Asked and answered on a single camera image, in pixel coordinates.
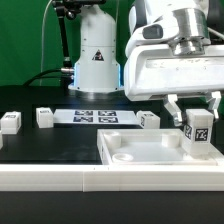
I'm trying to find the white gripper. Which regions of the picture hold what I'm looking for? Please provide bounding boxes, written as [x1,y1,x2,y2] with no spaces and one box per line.
[124,44,224,126]

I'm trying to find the white square tabletop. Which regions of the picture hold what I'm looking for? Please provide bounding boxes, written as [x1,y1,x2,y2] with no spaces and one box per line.
[97,129,224,166]

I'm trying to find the black cables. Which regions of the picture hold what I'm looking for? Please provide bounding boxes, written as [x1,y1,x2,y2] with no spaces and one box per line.
[22,67,75,88]

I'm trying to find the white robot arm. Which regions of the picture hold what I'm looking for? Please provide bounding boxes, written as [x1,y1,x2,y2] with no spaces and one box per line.
[74,0,224,126]

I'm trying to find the black camera stand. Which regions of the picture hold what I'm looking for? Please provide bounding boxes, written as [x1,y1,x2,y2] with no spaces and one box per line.
[52,0,107,67]

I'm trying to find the white sheet with tags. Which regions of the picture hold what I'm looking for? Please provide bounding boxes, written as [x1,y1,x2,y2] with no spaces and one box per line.
[53,109,138,125]

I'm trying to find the white cable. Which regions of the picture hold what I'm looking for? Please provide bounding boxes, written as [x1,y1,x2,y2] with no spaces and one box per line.
[39,0,54,87]

